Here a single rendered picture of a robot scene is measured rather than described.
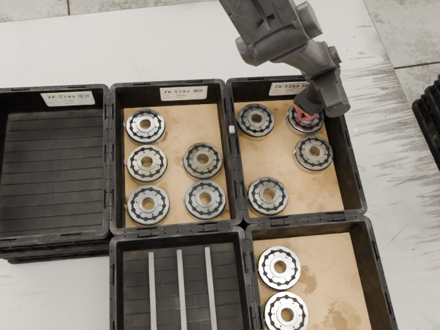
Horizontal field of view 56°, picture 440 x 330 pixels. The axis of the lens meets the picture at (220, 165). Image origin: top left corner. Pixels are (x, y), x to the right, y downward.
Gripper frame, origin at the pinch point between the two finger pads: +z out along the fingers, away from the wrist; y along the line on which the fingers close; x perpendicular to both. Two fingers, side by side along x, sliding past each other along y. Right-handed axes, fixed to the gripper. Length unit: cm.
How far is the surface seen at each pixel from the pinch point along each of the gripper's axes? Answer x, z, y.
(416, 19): 20, 87, 155
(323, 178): -15.4, 4.3, -9.1
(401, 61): 7, 87, 122
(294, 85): 7.5, -3.4, 1.7
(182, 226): -2.3, -5.9, -47.3
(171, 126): 23.2, 3.8, -29.3
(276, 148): -0.9, 4.1, -12.1
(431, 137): -31, 60, 72
